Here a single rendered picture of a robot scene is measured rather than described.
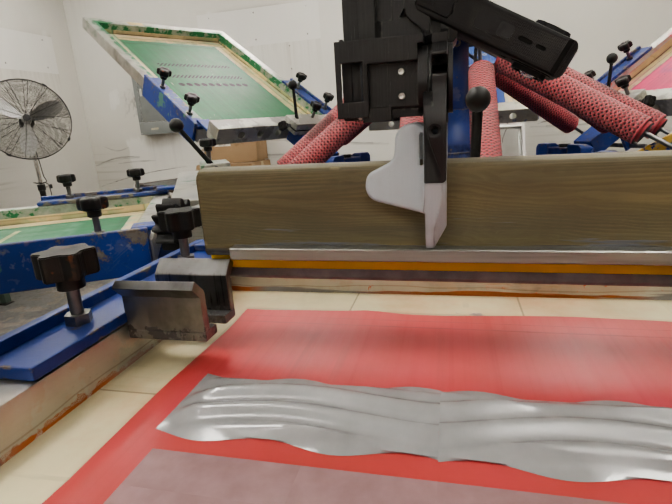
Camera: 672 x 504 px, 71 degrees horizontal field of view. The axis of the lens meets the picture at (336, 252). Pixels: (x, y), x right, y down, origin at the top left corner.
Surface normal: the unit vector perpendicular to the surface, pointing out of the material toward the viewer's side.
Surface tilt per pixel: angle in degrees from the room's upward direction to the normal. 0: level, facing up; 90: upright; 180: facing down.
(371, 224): 90
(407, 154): 83
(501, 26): 91
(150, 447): 0
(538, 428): 32
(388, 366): 0
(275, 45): 90
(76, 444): 0
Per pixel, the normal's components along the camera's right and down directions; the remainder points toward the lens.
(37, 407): 0.97, 0.00
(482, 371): -0.07, -0.96
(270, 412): -0.15, -0.71
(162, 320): -0.23, 0.27
